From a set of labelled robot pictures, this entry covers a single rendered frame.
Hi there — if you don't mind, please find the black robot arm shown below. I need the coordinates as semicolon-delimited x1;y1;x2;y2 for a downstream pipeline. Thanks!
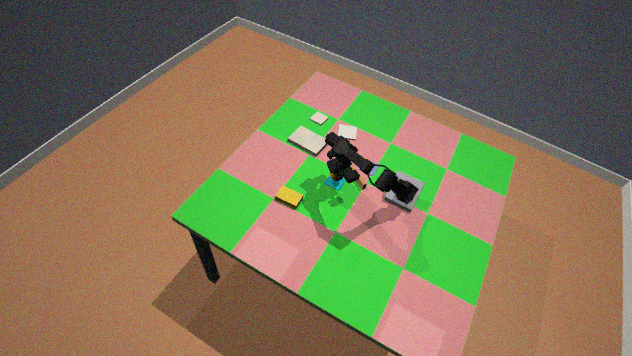
325;132;419;204

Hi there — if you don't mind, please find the beige flat rectangular slab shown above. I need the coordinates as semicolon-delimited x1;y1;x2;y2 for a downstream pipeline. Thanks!
287;126;328;157

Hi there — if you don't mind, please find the yellow flat block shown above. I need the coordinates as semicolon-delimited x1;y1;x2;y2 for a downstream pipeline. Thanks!
275;185;303;210

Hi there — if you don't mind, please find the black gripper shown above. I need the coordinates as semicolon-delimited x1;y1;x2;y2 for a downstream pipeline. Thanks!
327;150;360;183

